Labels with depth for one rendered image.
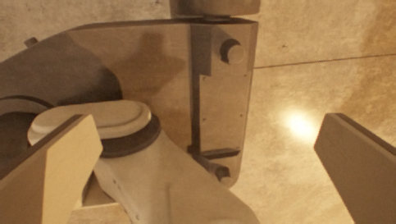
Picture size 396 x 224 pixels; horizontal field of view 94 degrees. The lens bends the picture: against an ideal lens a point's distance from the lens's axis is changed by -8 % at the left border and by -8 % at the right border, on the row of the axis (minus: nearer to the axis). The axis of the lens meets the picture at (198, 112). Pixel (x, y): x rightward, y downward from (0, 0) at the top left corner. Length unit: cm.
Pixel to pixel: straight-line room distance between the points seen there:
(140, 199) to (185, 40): 32
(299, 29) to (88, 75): 64
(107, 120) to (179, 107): 21
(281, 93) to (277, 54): 16
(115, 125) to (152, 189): 13
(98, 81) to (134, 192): 28
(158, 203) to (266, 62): 59
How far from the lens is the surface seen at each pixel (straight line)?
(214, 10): 43
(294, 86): 83
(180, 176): 30
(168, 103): 49
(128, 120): 35
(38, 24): 69
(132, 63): 46
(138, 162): 33
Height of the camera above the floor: 61
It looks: 58 degrees down
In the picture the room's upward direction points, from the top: 159 degrees clockwise
